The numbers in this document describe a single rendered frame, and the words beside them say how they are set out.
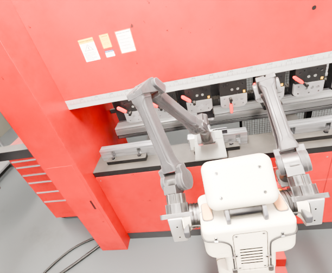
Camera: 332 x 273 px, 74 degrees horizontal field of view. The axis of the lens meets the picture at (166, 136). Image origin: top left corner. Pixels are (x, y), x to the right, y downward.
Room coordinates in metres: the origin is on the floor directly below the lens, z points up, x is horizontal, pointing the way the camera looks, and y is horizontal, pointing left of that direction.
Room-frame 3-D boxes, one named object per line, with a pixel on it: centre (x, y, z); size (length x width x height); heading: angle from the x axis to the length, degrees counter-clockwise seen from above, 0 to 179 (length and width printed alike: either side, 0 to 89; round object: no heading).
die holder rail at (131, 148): (1.34, 0.26, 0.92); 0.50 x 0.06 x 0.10; 77
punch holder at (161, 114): (1.27, -0.06, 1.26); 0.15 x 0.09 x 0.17; 77
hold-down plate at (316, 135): (1.02, -0.85, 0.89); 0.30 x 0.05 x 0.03; 77
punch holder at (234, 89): (1.17, -0.45, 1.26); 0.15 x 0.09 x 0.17; 77
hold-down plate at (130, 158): (1.30, 0.32, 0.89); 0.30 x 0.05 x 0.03; 77
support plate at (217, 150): (1.07, -0.25, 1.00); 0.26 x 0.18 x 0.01; 167
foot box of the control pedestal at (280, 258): (0.80, -0.51, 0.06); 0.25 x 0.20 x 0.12; 167
